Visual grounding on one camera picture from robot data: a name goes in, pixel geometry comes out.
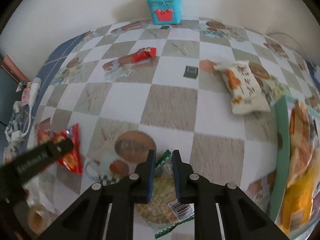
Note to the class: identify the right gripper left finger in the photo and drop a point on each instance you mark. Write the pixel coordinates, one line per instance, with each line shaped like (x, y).
(106, 212)

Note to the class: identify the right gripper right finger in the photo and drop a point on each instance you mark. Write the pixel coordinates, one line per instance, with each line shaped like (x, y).
(220, 211)

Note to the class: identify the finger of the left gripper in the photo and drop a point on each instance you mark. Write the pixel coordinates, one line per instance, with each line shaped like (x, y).
(25, 167)

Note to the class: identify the yellow snack packet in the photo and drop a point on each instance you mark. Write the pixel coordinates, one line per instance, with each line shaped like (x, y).
(297, 204)

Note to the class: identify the clear green cracker packet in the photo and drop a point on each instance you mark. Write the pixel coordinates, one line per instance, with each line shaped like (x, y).
(164, 212)

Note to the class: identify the red crinkled snack packet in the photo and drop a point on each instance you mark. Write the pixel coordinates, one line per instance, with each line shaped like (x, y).
(68, 140)

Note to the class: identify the orange striped bread packet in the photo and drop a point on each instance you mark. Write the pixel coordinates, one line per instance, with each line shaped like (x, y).
(302, 141)

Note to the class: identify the crumpled wrapper pile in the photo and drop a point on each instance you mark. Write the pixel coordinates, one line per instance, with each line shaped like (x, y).
(13, 133)

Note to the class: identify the teal shallow tray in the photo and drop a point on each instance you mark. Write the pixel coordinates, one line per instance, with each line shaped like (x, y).
(283, 112)

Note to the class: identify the pink small sachet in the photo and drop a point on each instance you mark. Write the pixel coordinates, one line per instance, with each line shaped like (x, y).
(24, 87)

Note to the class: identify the reddish brown pipe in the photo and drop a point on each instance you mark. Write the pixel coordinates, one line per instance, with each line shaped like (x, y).
(15, 70)

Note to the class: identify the white cream snack packet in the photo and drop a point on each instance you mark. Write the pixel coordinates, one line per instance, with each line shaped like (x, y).
(247, 96)

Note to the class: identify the checkered tablecloth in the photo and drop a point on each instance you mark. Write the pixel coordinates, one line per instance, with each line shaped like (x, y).
(176, 99)

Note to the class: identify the small red candy packet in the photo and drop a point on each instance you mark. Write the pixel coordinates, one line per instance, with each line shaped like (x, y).
(144, 54)

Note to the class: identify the teal toy box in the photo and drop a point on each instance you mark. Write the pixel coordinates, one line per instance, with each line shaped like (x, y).
(165, 11)

